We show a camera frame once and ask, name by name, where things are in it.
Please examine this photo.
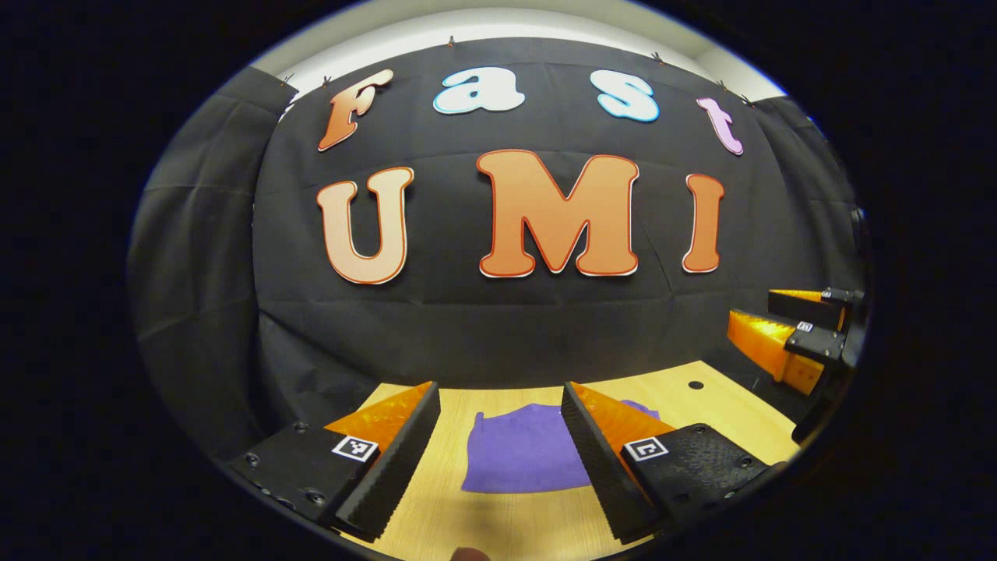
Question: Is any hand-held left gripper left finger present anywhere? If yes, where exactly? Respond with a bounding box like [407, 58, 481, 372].
[224, 380, 442, 542]

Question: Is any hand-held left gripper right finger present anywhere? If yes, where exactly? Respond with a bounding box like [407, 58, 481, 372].
[561, 380, 789, 546]

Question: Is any purple button shirt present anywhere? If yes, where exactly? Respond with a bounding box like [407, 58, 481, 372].
[461, 401, 661, 493]

